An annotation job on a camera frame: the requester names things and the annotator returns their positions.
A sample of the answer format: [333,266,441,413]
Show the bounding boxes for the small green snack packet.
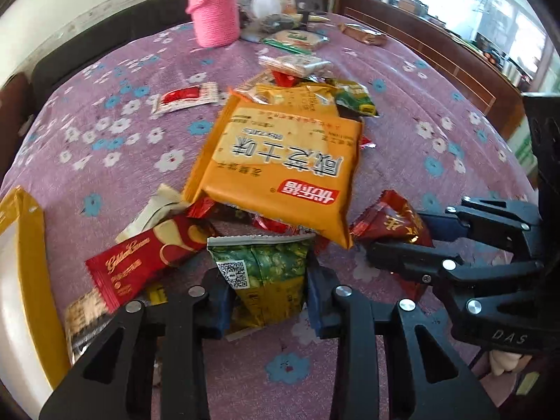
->
[326,78,380,118]

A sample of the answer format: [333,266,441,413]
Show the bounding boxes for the person's right hand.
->
[487,348,532,377]

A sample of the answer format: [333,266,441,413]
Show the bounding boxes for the red and white sachet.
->
[150,82,221,117]

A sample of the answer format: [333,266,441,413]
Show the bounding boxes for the pink knitted sleeve bottle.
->
[187,0,241,48]

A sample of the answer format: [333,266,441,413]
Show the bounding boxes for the cream snack packet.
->
[114,184,191,243]

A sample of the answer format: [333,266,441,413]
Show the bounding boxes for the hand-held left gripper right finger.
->
[306,254,499,420]

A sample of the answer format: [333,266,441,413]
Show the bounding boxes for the brown snack packet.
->
[338,23,388,47]

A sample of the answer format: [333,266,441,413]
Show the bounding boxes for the round cracker packet green label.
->
[262,30,329,55]

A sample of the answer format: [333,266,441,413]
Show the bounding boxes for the yellow cardboard box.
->
[0,186,73,403]

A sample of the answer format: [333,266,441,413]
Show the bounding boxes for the dark red snack packet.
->
[350,190,435,305]

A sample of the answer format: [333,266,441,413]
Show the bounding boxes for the purple floral tablecloth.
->
[0,11,543,420]

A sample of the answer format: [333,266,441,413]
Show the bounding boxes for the clear plastic bag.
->
[240,2,302,42]

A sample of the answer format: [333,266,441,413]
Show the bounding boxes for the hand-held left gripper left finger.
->
[39,267,238,420]

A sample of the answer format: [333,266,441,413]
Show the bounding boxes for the white plastic cup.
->
[250,0,296,18]

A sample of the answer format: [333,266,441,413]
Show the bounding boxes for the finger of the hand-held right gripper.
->
[415,198,544,255]
[365,240,546,312]

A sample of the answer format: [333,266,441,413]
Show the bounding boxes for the red chocolate bar packet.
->
[85,216,219,313]

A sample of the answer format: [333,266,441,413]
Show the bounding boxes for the large orange biscuit packet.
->
[181,92,365,250]

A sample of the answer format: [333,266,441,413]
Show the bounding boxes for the wooden bed frame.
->
[337,0,526,141]

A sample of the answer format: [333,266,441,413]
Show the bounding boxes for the green pea snack packet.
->
[206,235,316,342]

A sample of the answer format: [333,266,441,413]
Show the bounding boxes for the clear printed dark biscuit packet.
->
[63,286,167,366]

